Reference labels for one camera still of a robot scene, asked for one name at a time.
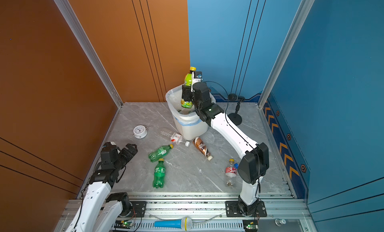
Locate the silver knob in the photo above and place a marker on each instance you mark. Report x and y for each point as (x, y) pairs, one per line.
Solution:
(280, 222)

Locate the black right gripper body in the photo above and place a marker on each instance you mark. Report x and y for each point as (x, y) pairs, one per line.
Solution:
(197, 105)

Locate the white plastic waste bin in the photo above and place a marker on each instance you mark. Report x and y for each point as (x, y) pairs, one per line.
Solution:
(187, 122)

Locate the green bottle lying diagonal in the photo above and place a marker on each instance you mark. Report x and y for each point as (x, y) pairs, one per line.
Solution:
(161, 152)

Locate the left green circuit board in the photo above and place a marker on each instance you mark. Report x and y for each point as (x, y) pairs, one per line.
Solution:
(123, 225)

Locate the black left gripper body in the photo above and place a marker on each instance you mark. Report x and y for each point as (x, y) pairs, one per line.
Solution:
(119, 165)

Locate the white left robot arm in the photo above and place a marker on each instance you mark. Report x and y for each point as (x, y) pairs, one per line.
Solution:
(100, 208)

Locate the green circuit board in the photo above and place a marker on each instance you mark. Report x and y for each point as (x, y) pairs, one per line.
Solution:
(123, 225)
(250, 226)

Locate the aluminium frame post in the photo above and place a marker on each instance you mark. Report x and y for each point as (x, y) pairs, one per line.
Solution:
(86, 45)
(293, 32)

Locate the aluminium frame post right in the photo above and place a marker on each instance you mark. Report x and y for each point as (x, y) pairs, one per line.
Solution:
(293, 32)

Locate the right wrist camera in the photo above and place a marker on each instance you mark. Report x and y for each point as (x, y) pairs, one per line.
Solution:
(196, 77)

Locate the blue microphone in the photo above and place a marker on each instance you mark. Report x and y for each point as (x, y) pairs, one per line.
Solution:
(184, 224)

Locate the green sprite bottle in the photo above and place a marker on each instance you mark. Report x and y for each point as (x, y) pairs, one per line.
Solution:
(159, 174)

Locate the right green circuit board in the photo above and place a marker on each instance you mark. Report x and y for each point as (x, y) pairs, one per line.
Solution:
(250, 226)

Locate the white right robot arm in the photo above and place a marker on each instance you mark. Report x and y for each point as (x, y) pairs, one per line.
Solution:
(186, 171)

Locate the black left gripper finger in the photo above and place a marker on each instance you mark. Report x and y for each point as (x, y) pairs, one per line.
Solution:
(130, 151)
(125, 156)

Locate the brown coffee bottle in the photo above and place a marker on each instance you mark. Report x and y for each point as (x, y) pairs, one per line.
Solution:
(202, 148)

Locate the red-label yellow-cap bottle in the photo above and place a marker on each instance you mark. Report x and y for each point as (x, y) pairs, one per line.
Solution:
(231, 174)

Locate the aluminium frame post left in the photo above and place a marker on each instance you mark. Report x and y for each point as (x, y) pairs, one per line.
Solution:
(86, 45)

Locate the white alarm clock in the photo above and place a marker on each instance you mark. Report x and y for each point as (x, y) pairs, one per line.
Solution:
(140, 132)

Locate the clear crushed red-white bottle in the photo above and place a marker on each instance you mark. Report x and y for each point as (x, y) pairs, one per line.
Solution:
(174, 137)

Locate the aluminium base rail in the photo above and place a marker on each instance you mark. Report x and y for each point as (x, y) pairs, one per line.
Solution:
(210, 213)

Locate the black desk microphone stand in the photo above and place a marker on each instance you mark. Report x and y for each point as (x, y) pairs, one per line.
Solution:
(235, 117)

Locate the yellow-green tea bottle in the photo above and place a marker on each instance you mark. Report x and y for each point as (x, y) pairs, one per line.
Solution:
(187, 81)

